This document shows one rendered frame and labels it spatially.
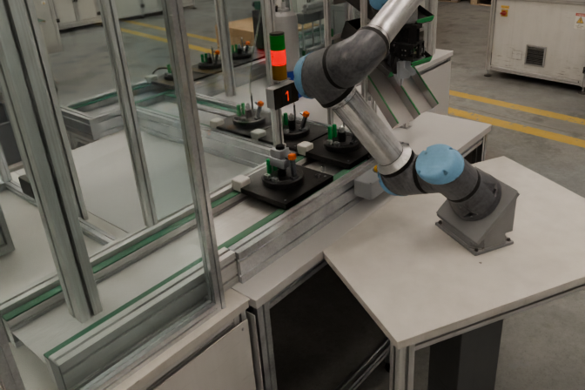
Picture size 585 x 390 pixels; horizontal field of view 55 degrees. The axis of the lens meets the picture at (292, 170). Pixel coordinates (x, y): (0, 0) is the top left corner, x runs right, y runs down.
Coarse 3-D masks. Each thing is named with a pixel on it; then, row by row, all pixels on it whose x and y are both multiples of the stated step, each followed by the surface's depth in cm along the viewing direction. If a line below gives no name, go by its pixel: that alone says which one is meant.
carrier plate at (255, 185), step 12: (264, 168) 194; (300, 168) 192; (252, 180) 186; (312, 180) 183; (324, 180) 183; (240, 192) 183; (252, 192) 178; (264, 192) 178; (276, 192) 177; (288, 192) 176; (300, 192) 176; (312, 192) 179; (276, 204) 173; (288, 204) 171
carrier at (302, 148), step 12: (336, 132) 210; (348, 132) 219; (300, 144) 206; (312, 144) 206; (324, 144) 205; (336, 144) 201; (348, 144) 204; (360, 144) 206; (312, 156) 203; (324, 156) 200; (336, 156) 199; (348, 156) 199; (360, 156) 198; (348, 168) 194
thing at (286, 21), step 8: (280, 8) 282; (288, 8) 280; (280, 16) 277; (288, 16) 277; (296, 16) 281; (280, 24) 278; (288, 24) 278; (296, 24) 282; (288, 32) 280; (296, 32) 283; (288, 40) 281; (296, 40) 284; (288, 48) 283; (296, 48) 286; (288, 56) 285; (296, 56) 287; (288, 64) 287
